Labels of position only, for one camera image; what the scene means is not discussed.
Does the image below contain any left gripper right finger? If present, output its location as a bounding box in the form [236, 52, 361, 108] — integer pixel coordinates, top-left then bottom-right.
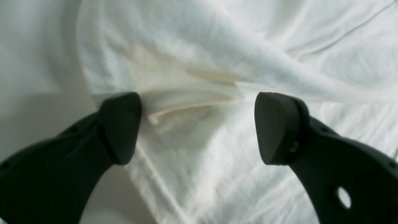
[254, 92, 398, 224]

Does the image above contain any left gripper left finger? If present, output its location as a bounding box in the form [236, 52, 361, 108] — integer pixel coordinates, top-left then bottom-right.
[0, 92, 142, 224]

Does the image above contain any white printed T-shirt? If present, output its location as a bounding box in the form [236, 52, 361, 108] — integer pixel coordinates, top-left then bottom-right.
[77, 0, 397, 224]

